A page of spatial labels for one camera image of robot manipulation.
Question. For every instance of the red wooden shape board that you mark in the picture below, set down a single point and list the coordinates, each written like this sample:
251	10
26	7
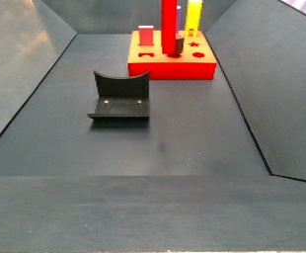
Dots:
194	65

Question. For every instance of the black curved holder stand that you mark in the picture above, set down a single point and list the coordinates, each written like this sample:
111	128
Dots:
123	97

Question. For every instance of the dark brown cylinder peg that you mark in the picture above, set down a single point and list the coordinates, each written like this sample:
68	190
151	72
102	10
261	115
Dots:
179	40

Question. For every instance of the short red rectangular block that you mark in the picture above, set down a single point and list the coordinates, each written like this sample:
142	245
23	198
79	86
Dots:
146	32

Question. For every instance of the purple cylinder peg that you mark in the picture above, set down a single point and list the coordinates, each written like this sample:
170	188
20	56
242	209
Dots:
178	18

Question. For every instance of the tall yellow block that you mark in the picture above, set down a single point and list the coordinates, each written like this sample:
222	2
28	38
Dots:
193	17

